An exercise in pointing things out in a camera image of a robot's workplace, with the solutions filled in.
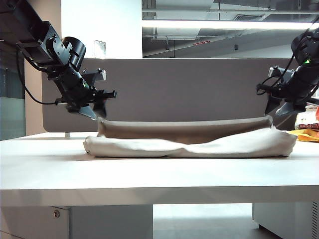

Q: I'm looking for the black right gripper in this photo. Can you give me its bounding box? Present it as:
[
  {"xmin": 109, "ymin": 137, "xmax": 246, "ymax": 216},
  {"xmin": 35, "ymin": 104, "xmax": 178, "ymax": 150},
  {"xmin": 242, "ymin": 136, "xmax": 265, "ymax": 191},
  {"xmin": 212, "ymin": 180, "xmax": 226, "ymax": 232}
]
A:
[{"xmin": 264, "ymin": 74, "xmax": 319, "ymax": 117}]

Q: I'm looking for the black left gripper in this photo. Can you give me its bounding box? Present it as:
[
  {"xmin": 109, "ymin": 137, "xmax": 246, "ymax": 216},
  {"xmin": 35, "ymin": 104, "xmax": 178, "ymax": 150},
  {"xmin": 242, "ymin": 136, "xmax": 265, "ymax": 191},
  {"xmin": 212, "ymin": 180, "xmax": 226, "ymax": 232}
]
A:
[{"xmin": 55, "ymin": 89, "xmax": 118, "ymax": 121}]

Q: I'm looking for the beige T-shirt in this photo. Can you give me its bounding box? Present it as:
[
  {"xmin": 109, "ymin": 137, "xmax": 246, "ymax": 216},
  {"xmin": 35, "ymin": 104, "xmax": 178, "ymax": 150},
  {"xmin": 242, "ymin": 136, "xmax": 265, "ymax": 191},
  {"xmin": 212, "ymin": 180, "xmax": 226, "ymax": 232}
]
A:
[{"xmin": 83, "ymin": 115, "xmax": 297, "ymax": 159}]

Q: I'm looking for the printed plastic snack bag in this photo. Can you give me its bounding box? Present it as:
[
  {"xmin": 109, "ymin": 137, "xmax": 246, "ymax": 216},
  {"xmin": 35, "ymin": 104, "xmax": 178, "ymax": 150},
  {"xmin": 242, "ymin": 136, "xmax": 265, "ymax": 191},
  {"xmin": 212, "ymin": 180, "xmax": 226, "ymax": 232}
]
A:
[{"xmin": 294, "ymin": 104, "xmax": 319, "ymax": 131}]

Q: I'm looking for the yellow plastic bag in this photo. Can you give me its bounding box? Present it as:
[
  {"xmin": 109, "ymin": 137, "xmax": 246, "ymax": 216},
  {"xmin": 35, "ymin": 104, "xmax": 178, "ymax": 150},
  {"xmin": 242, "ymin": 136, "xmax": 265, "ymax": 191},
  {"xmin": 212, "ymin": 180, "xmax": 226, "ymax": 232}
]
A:
[{"xmin": 290, "ymin": 129, "xmax": 319, "ymax": 143}]

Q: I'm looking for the dark glass door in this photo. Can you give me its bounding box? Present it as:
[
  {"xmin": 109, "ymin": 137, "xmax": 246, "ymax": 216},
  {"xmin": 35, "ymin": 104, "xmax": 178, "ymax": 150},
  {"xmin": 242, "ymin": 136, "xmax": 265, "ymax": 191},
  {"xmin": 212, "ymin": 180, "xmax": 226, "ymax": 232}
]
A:
[{"xmin": 0, "ymin": 39, "xmax": 26, "ymax": 141}]

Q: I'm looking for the brown fabric desk divider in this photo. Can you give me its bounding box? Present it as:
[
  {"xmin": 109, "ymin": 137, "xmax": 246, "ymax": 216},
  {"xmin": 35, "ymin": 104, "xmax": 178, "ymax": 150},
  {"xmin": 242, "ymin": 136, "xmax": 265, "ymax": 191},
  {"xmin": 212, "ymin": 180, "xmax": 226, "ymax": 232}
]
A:
[{"xmin": 42, "ymin": 58, "xmax": 319, "ymax": 133}]

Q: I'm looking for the ceiling air vent grille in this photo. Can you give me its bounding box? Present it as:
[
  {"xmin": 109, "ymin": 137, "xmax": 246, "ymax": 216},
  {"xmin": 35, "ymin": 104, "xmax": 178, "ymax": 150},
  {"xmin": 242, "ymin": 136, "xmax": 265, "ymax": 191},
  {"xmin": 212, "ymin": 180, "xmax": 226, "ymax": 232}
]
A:
[{"xmin": 234, "ymin": 14, "xmax": 265, "ymax": 21}]

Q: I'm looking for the long ceiling light strip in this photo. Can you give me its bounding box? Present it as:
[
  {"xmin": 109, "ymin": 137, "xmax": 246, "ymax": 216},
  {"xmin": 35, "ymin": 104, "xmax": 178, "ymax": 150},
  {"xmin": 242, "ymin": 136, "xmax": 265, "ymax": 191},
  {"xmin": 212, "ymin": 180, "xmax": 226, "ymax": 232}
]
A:
[{"xmin": 142, "ymin": 19, "xmax": 319, "ymax": 29}]

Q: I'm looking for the white cabinet with vent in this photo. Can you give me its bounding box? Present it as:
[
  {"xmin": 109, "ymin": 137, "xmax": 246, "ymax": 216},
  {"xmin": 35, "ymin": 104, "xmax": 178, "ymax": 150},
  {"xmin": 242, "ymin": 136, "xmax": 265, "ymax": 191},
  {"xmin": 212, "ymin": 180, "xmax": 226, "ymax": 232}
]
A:
[{"xmin": 253, "ymin": 203, "xmax": 319, "ymax": 239}]

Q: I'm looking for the white drawer cabinet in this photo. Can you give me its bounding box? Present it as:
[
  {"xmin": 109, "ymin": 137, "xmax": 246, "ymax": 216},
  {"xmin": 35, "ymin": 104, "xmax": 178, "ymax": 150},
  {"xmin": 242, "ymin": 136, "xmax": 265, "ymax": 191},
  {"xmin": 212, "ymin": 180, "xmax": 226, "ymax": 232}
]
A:
[{"xmin": 0, "ymin": 206, "xmax": 153, "ymax": 239}]

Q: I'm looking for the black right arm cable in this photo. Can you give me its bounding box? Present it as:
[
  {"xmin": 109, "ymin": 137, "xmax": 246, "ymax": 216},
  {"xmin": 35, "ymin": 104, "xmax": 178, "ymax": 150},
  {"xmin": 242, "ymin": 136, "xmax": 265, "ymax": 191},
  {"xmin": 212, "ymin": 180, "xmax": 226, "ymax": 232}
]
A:
[{"xmin": 256, "ymin": 56, "xmax": 301, "ymax": 96}]

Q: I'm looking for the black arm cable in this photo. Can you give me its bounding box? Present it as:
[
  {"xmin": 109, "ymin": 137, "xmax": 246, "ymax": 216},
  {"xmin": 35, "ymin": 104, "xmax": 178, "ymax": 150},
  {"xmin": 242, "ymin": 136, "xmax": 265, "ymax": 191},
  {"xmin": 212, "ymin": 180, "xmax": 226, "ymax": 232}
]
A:
[
  {"xmin": 256, "ymin": 56, "xmax": 301, "ymax": 96},
  {"xmin": 15, "ymin": 48, "xmax": 59, "ymax": 106}
]

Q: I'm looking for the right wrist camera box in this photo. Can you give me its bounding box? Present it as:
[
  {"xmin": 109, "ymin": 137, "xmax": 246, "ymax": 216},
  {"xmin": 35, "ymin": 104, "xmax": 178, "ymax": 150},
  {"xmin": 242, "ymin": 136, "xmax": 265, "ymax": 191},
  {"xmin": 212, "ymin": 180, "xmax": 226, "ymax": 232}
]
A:
[{"xmin": 268, "ymin": 66, "xmax": 294, "ymax": 81}]

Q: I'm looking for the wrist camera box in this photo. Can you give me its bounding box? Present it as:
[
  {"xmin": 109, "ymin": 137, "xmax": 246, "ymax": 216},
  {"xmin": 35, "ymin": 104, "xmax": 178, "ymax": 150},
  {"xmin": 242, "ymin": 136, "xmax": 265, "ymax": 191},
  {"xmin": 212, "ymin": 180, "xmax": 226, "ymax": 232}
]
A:
[
  {"xmin": 82, "ymin": 69, "xmax": 107, "ymax": 82},
  {"xmin": 268, "ymin": 66, "xmax": 294, "ymax": 81}
]

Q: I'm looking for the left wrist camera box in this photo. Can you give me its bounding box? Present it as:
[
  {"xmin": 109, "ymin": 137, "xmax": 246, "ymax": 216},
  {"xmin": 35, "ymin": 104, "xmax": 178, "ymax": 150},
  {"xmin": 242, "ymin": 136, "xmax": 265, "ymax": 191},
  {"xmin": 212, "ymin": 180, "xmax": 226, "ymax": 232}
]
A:
[{"xmin": 82, "ymin": 69, "xmax": 107, "ymax": 82}]

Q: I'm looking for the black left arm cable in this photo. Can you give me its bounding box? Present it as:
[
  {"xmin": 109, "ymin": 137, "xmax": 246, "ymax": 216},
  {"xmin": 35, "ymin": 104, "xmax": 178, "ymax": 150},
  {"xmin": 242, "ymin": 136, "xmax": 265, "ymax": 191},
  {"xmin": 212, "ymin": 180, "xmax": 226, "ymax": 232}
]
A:
[{"xmin": 15, "ymin": 48, "xmax": 59, "ymax": 106}]

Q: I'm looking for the silver wall plate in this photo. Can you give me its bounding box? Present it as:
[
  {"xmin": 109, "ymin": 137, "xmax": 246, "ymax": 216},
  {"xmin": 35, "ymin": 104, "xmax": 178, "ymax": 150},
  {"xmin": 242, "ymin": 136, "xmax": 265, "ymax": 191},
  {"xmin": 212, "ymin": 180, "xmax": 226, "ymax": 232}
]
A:
[{"xmin": 94, "ymin": 39, "xmax": 107, "ymax": 60}]

